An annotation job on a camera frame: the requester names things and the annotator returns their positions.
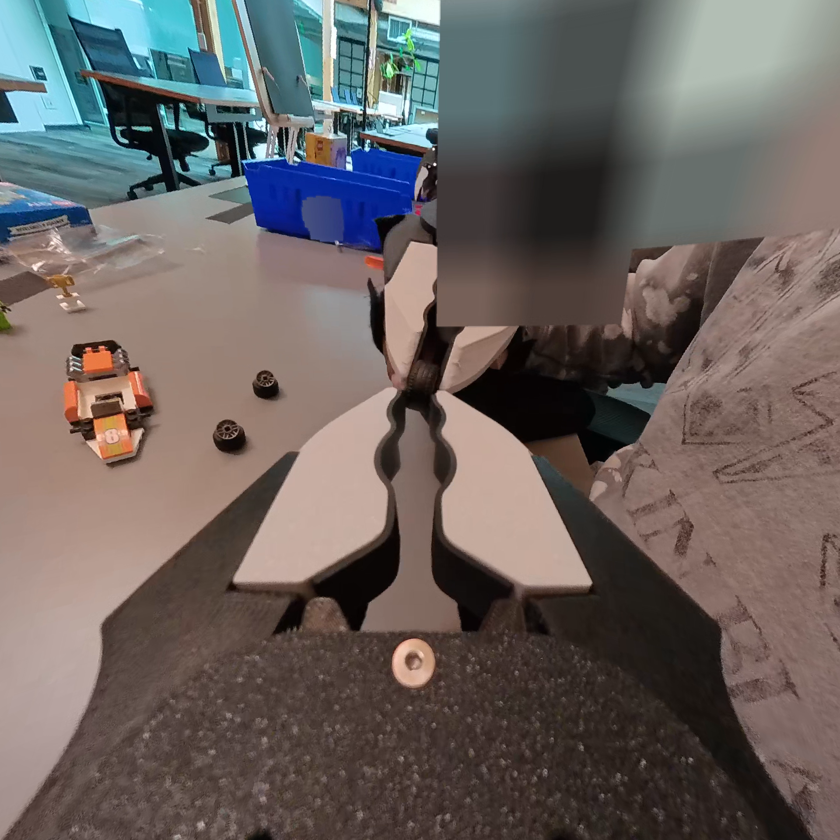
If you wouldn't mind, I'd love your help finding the orange white lego car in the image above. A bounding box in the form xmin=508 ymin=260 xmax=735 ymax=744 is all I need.
xmin=63 ymin=339 xmax=156 ymax=464

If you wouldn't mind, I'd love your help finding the gold lego trophy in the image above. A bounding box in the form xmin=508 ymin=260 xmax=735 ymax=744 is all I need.
xmin=46 ymin=273 xmax=88 ymax=313

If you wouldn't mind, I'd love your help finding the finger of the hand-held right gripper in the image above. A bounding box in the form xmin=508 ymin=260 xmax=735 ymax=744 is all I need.
xmin=381 ymin=241 xmax=439 ymax=388
xmin=440 ymin=326 xmax=521 ymax=395

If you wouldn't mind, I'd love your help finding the blue lego box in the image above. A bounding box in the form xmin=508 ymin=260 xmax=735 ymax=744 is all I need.
xmin=0 ymin=184 xmax=95 ymax=245

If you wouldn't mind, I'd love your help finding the black honeycomb wrist rest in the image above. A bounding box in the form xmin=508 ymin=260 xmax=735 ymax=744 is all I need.
xmin=453 ymin=329 xmax=598 ymax=442

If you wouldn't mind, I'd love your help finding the yellow cardboard box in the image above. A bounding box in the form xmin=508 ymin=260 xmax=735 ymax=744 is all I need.
xmin=305 ymin=132 xmax=350 ymax=169

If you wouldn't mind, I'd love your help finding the long meeting table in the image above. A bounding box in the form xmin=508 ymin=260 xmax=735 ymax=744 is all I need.
xmin=77 ymin=69 xmax=263 ymax=187

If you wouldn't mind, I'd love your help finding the clear plastic bag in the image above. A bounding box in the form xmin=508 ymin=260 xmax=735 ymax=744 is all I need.
xmin=7 ymin=224 xmax=165 ymax=283

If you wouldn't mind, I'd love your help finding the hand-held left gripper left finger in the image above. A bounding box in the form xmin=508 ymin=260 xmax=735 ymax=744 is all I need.
xmin=233 ymin=390 xmax=399 ymax=598

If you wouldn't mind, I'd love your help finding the dark panel easel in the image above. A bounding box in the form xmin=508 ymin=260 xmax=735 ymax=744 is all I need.
xmin=234 ymin=0 xmax=324 ymax=161

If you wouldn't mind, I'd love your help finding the blue storage bin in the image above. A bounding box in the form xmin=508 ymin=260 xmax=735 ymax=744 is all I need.
xmin=245 ymin=158 xmax=416 ymax=250
xmin=348 ymin=147 xmax=429 ymax=187

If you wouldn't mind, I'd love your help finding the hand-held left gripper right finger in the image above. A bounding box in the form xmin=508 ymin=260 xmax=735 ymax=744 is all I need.
xmin=437 ymin=390 xmax=594 ymax=598

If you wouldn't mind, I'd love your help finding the black office chair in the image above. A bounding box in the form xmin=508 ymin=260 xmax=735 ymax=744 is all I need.
xmin=69 ymin=16 xmax=211 ymax=198
xmin=188 ymin=49 xmax=266 ymax=165

